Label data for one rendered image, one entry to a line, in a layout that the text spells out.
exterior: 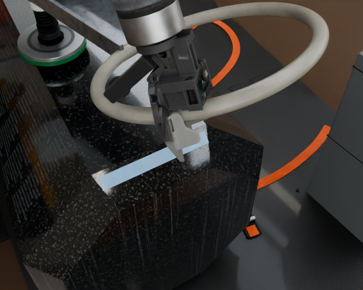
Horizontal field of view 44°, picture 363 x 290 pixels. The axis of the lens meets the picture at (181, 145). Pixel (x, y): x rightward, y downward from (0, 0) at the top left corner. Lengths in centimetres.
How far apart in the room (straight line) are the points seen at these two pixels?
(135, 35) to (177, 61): 7
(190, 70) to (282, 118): 189
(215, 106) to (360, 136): 117
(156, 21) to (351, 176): 147
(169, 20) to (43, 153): 83
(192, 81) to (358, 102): 116
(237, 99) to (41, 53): 89
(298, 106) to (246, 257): 99
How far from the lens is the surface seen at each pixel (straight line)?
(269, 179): 225
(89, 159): 123
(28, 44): 154
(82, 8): 130
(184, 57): 67
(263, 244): 206
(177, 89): 68
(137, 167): 122
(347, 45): 318
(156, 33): 64
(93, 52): 156
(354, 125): 182
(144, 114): 76
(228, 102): 72
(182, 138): 72
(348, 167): 196
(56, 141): 135
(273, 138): 243
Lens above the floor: 181
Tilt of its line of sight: 50 degrees down
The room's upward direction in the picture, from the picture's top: straight up
